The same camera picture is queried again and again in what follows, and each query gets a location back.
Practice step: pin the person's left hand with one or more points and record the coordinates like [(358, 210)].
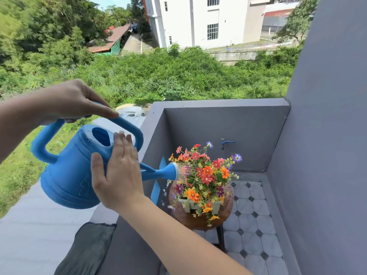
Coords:
[(74, 100)]

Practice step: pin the person's right forearm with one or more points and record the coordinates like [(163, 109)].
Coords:
[(177, 240)]

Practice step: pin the dark cleaning cloth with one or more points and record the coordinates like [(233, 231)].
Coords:
[(86, 249)]

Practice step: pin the round wooden table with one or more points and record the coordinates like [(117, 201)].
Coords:
[(195, 221)]

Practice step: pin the concrete retaining wall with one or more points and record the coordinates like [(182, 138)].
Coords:
[(235, 56)]

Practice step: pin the grey corrugated metal roof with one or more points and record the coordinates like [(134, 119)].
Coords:
[(28, 231)]

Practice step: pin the person's left forearm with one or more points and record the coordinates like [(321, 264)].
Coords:
[(20, 120)]

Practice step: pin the pale green square planter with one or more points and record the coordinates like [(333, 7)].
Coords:
[(189, 205)]

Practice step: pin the green shed with brown roof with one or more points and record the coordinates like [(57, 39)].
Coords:
[(111, 44)]

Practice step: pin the green overgrown vegetation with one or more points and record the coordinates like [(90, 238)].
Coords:
[(186, 74)]

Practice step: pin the colourful flowers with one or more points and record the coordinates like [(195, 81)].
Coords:
[(206, 174)]

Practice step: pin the blue plastic watering can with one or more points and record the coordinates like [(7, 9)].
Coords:
[(71, 174)]

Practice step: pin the green trees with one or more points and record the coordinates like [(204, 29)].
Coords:
[(43, 31)]

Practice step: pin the person's right hand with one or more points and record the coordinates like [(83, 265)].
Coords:
[(120, 177)]

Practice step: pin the white parked car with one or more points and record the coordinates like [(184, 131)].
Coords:
[(132, 111)]

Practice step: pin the white building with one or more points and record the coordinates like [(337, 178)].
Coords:
[(183, 22)]

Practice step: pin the blue wall tap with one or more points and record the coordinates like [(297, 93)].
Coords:
[(225, 143)]

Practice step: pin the blue tape patch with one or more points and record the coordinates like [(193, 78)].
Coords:
[(155, 193), (163, 163)]

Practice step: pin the black metal table frame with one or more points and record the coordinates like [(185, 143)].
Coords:
[(221, 237)]

